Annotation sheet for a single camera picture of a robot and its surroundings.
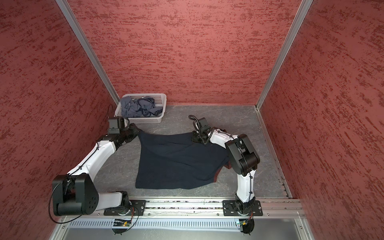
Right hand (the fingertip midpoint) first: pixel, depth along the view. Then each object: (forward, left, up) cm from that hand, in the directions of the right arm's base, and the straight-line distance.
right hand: (191, 141), depth 96 cm
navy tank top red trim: (-13, +15, -2) cm, 20 cm away
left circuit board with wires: (-43, +36, -5) cm, 56 cm away
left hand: (+1, +30, +12) cm, 32 cm away
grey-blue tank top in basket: (+28, +39, +6) cm, 48 cm away
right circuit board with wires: (-46, -27, -5) cm, 53 cm away
